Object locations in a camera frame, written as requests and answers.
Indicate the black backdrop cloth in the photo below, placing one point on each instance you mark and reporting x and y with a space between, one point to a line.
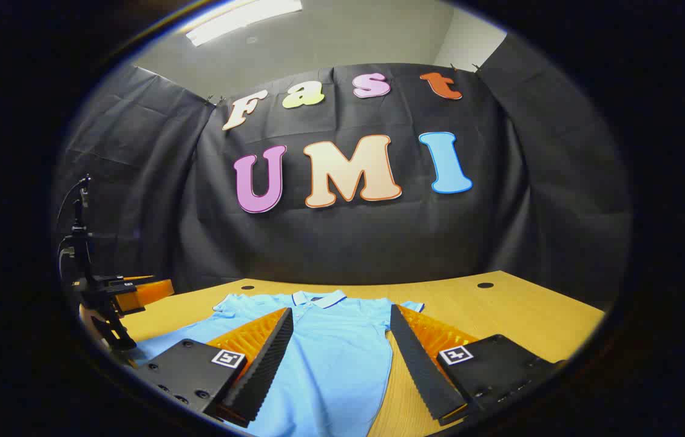
348 243

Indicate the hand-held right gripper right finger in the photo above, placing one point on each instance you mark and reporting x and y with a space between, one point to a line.
424 370

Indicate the ceiling light panel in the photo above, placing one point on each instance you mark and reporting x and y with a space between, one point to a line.
239 18

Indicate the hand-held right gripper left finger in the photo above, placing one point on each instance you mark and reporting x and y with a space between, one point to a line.
266 370

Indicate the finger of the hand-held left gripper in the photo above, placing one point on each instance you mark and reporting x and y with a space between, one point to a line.
148 294

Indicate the light blue T-shirt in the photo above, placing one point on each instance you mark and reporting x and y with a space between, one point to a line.
336 358

